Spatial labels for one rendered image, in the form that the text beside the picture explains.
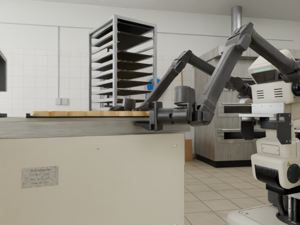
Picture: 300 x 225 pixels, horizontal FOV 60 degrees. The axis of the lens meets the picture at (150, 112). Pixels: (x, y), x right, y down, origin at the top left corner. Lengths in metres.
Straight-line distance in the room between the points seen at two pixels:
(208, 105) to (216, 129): 3.60
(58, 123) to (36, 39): 4.52
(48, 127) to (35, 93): 4.32
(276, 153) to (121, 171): 0.93
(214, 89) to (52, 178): 0.63
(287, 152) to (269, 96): 0.32
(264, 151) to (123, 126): 0.95
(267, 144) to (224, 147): 3.01
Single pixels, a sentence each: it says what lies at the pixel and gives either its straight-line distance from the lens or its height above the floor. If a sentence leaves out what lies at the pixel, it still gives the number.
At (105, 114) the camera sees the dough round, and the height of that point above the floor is 0.91.
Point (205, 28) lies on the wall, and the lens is 5.81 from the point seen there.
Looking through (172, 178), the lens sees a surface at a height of 0.66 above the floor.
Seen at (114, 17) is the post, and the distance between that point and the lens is 2.53.
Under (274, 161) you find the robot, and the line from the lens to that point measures 1.56.
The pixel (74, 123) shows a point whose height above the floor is 0.88.
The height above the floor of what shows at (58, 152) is 0.78.
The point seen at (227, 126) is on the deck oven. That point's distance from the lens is 4.61.
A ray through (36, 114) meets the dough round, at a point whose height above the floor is 0.91.
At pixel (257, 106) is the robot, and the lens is 1.63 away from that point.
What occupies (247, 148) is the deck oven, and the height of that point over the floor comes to 0.31.
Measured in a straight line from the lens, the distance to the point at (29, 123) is 0.92.
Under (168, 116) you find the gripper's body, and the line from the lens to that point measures 0.87.
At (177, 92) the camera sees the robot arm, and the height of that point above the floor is 0.98.
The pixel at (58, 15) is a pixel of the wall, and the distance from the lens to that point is 5.46.
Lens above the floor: 0.91
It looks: level
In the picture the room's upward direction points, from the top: straight up
